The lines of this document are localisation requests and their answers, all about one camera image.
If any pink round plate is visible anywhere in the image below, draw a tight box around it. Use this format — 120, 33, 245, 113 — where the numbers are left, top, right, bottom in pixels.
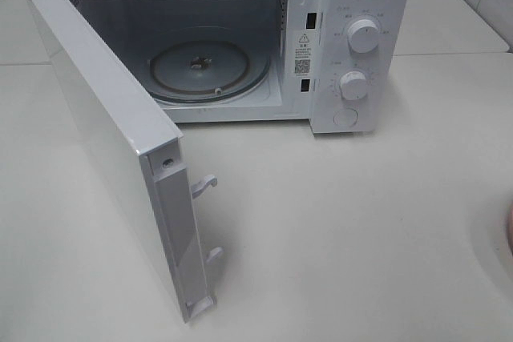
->
504, 207, 513, 255

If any white microwave door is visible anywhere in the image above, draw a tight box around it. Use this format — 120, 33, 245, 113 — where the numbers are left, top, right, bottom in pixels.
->
27, 0, 221, 321

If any lower white timer knob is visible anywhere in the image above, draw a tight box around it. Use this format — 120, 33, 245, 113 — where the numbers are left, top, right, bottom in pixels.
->
339, 70, 370, 101

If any glass microwave turntable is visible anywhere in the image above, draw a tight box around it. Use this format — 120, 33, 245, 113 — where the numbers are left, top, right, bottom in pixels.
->
142, 27, 274, 104

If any upper white power knob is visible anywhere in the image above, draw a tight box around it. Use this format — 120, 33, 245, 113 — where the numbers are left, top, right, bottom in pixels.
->
347, 17, 381, 54

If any round door release button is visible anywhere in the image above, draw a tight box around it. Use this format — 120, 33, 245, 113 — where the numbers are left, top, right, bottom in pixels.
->
333, 108, 358, 127

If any white microwave oven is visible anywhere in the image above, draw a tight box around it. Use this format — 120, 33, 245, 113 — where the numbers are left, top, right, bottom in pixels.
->
70, 0, 406, 134

